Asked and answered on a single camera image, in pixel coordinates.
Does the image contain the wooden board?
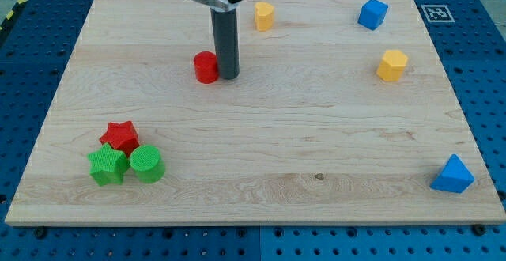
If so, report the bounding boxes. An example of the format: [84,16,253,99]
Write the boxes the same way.
[6,0,505,227]

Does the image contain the black bolt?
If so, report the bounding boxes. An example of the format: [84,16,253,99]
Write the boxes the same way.
[33,227,47,240]
[471,224,487,236]

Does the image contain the green cylinder block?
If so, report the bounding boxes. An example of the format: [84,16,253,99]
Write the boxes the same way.
[130,145,165,183]

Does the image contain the red star block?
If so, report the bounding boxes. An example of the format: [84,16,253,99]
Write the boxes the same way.
[99,121,140,157]

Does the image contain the red cylinder block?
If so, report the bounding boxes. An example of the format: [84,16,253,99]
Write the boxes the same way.
[194,51,219,84]

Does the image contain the green star block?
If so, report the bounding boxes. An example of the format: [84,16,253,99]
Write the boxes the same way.
[87,142,130,186]

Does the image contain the black bolt left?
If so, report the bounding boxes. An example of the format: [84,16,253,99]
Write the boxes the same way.
[33,227,47,240]

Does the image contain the yellow hexagon block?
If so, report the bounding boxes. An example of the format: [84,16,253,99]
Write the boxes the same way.
[376,50,409,81]

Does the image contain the black bolt right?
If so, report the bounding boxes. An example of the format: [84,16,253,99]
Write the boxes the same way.
[471,224,487,236]

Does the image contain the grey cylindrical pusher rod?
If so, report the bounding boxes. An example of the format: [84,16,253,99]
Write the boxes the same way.
[210,9,240,80]

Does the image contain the blue cube block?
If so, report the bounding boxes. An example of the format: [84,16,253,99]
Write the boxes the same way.
[357,0,389,30]

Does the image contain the blue triangle block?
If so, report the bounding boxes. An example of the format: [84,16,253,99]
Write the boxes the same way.
[430,154,475,194]

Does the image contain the fiducial marker tag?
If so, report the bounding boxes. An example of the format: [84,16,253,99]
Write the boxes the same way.
[421,4,455,23]

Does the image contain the yellow heart block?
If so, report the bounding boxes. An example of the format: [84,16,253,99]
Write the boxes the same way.
[254,2,274,32]

